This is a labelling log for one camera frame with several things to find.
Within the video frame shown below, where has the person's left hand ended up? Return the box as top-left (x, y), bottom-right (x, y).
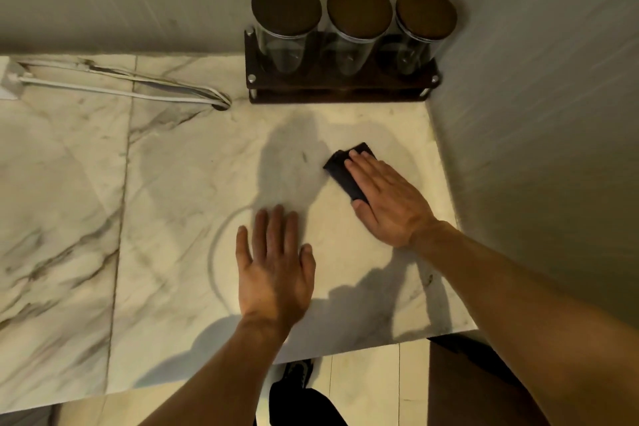
top-left (236, 205), bottom-right (317, 337)

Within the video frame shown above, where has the person's right hand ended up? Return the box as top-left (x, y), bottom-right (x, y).
top-left (344, 149), bottom-right (440, 250)

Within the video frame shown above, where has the dark blue cleaning cloth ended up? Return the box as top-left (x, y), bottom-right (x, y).
top-left (323, 142), bottom-right (376, 205)

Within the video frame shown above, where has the person's left forearm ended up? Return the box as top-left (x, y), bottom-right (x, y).
top-left (139, 315), bottom-right (291, 426)

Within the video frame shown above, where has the person's right forearm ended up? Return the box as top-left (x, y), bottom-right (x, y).
top-left (410, 220), bottom-right (639, 426)

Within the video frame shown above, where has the dark wooden jar rack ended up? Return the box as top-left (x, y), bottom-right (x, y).
top-left (244, 28), bottom-right (442, 105)

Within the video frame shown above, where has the black shoe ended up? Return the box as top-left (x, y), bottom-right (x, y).
top-left (281, 359), bottom-right (315, 390)

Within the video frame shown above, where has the black trouser leg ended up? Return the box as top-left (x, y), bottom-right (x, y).
top-left (269, 382), bottom-right (348, 426)

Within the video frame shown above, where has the glass jar with wooden lid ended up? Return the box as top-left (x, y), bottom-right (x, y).
top-left (323, 0), bottom-right (394, 78)
top-left (394, 0), bottom-right (458, 77)
top-left (251, 0), bottom-right (323, 76)

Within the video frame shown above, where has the white power adapter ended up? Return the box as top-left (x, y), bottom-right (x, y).
top-left (0, 57), bottom-right (34, 100)

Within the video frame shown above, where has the white power cable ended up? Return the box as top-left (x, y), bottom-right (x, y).
top-left (18, 59), bottom-right (232, 105)

